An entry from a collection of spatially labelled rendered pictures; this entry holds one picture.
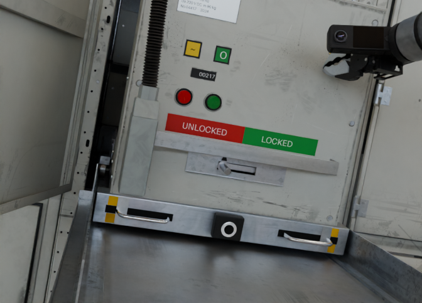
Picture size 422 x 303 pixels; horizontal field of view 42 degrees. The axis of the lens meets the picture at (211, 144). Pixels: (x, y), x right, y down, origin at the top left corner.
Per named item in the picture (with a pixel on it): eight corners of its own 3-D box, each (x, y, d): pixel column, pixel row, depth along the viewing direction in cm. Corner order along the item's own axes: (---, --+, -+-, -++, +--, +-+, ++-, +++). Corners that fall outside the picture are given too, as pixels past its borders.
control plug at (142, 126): (144, 197, 99) (162, 103, 97) (117, 194, 98) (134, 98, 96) (142, 187, 107) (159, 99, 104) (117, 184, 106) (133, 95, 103)
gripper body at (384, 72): (379, 83, 106) (429, 68, 95) (345, 74, 102) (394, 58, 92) (380, 45, 107) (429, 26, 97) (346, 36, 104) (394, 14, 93)
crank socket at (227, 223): (240, 243, 111) (245, 219, 110) (212, 239, 110) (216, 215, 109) (238, 238, 114) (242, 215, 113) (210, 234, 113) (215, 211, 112)
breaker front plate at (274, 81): (335, 233, 118) (387, 11, 111) (110, 201, 108) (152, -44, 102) (333, 231, 119) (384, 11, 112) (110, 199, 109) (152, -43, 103)
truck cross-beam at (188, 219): (343, 255, 119) (349, 229, 118) (91, 221, 108) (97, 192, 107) (334, 247, 123) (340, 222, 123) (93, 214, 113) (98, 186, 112)
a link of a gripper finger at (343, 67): (341, 87, 114) (373, 78, 105) (318, 82, 111) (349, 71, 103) (341, 73, 114) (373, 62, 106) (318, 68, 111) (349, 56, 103)
